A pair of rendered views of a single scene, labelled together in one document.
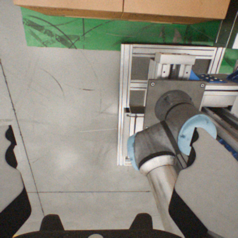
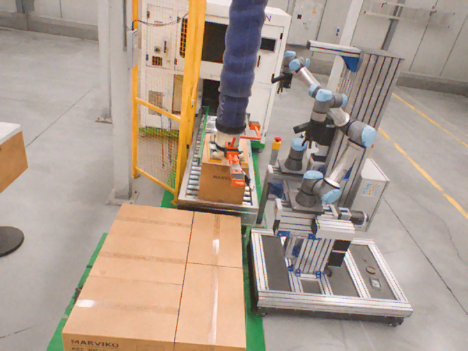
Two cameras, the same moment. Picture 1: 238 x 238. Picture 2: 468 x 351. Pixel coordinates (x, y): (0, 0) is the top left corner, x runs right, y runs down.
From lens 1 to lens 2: 1.88 m
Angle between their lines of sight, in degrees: 58
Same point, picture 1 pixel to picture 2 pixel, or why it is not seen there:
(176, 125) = (310, 182)
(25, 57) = not seen: outside the picture
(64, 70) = not seen: outside the picture
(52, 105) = not seen: outside the picture
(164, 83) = (293, 203)
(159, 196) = (339, 170)
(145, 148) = (324, 186)
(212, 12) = (237, 222)
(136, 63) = (274, 287)
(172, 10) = (238, 241)
